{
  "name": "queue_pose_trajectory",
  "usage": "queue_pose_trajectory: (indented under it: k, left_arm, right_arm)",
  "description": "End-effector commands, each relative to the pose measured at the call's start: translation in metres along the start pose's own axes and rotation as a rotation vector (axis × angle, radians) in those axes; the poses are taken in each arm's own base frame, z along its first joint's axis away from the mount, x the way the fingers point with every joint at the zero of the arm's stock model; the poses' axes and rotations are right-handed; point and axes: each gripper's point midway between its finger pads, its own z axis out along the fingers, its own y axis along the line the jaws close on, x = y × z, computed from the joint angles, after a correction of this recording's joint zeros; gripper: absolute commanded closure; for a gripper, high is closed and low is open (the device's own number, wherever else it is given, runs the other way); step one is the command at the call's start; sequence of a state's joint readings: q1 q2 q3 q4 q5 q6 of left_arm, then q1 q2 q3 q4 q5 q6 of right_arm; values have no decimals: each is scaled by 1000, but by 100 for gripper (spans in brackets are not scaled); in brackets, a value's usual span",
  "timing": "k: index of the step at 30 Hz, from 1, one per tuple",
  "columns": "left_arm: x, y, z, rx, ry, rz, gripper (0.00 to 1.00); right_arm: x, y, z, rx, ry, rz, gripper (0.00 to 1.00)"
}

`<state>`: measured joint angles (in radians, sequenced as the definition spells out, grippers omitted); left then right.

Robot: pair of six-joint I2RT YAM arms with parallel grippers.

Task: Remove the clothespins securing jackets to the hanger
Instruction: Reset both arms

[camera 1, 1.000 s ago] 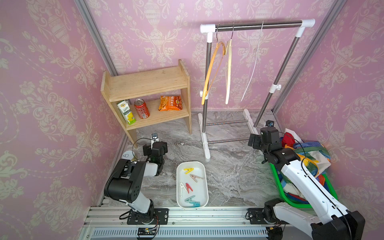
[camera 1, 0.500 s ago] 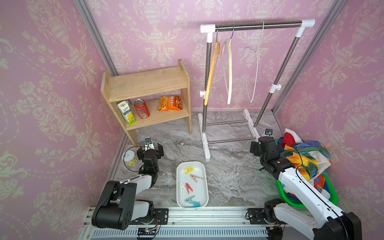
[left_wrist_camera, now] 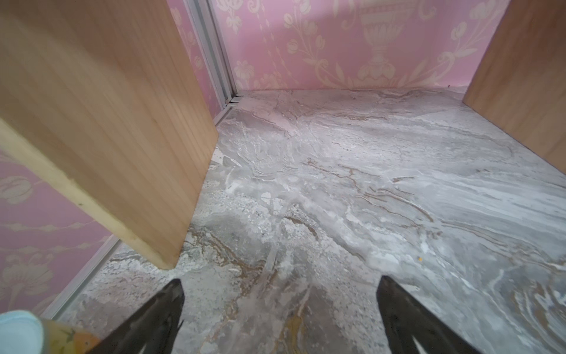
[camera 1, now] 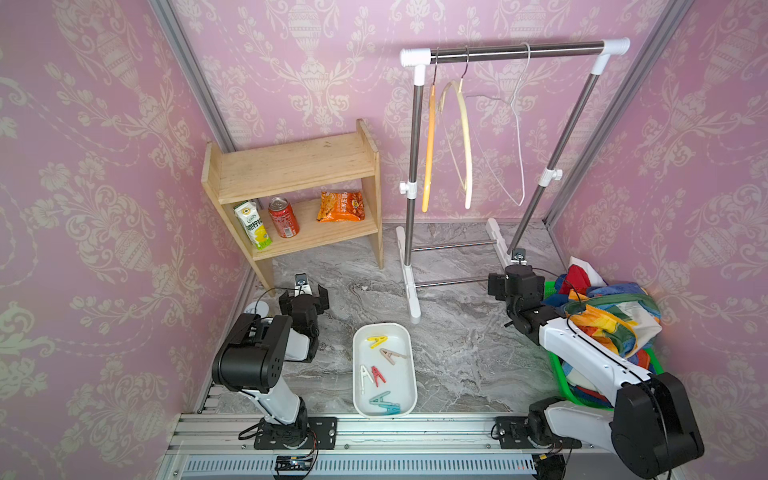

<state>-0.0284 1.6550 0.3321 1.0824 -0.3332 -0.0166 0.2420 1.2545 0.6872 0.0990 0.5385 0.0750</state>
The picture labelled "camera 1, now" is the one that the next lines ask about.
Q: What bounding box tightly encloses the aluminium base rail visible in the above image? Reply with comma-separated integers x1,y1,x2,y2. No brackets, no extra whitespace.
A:
157,413,624,479

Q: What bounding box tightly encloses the red clothespin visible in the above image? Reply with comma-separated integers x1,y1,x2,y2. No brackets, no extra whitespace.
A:
370,366,386,387

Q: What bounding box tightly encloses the green white juice carton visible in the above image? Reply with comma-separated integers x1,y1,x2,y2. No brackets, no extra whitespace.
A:
234,201,272,250

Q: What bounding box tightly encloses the teal green clothespin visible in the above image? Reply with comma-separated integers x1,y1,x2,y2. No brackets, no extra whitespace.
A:
369,391,392,408

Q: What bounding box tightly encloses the wooden two-tier shelf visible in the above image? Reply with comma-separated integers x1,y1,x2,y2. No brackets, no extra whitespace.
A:
201,119,384,289

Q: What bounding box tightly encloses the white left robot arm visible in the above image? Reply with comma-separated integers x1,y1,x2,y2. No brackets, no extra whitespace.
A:
211,284,329,448

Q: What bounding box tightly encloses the green plastic basket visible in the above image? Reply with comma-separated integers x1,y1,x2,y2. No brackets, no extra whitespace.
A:
542,280,666,410

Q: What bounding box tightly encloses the small circuit board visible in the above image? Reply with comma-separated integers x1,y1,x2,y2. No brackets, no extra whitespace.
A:
275,456,315,475

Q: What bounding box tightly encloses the red soda can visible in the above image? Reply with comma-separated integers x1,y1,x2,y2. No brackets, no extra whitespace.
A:
268,197,300,238

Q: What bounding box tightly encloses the white plastic tray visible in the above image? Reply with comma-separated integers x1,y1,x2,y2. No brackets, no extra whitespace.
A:
352,323,418,418

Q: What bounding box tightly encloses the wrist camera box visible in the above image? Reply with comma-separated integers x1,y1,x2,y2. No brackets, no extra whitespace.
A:
294,273,313,296
510,248,528,265

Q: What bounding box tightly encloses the white wire clothes hanger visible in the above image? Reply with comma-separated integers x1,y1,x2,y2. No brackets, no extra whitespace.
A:
469,41,532,207

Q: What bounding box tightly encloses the pink clothespin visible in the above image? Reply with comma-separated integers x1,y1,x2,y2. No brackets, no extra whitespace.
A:
379,348,408,365

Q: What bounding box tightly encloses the white clothespin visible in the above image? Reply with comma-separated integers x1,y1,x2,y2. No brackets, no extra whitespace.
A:
359,365,375,395

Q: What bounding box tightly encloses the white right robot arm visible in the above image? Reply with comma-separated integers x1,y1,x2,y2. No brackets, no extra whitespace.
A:
488,264,705,479

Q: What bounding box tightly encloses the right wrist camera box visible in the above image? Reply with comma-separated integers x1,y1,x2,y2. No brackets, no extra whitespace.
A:
510,248,528,265

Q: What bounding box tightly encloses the blue clothespin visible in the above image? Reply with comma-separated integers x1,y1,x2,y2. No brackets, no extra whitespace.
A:
378,403,401,415

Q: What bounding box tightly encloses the metal clothes rack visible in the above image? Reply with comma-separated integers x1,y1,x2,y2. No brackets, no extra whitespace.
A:
396,37,631,324

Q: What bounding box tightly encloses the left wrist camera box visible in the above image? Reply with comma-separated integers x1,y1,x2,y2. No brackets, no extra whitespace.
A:
294,273,313,296

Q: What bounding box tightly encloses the blue red white jacket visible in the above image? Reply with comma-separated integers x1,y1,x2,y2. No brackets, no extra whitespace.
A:
544,257,663,374

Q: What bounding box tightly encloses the rainbow striped jacket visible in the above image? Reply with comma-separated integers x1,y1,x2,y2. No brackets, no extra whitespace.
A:
562,293,662,358

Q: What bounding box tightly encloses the wooden clothes hanger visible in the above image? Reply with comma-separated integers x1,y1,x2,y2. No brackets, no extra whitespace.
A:
421,66,438,213

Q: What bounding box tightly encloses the orange snack bag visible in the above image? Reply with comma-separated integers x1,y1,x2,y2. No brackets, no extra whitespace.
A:
316,191,365,223

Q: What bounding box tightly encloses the cream white clothes hanger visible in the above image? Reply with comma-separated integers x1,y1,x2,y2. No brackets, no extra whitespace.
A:
437,47,474,210

